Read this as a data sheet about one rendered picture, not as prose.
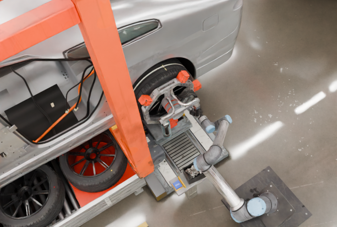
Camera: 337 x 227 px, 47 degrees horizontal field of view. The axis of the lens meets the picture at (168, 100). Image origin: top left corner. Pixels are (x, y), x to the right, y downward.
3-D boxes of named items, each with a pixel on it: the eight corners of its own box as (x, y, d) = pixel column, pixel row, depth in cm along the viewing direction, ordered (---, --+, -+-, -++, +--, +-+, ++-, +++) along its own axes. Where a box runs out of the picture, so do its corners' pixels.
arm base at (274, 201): (282, 205, 349) (277, 207, 341) (267, 217, 357) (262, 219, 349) (268, 188, 358) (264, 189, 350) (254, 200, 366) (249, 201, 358)
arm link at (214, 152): (213, 151, 327) (227, 111, 383) (202, 157, 334) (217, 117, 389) (221, 161, 329) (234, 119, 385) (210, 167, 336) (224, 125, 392)
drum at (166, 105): (173, 99, 382) (172, 91, 370) (185, 115, 372) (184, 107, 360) (161, 106, 379) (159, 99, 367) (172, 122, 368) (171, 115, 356)
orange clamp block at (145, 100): (148, 94, 353) (141, 94, 346) (153, 100, 349) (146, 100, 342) (144, 100, 356) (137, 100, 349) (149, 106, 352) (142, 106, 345)
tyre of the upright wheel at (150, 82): (192, 58, 395) (144, 53, 346) (205, 73, 383) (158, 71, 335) (160, 104, 427) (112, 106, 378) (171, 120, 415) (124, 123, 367)
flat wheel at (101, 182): (97, 123, 433) (92, 112, 413) (141, 157, 407) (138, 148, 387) (52, 166, 409) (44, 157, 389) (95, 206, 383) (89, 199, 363)
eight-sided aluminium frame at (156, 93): (190, 100, 404) (189, 69, 358) (194, 105, 400) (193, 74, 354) (145, 127, 391) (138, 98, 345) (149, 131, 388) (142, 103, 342)
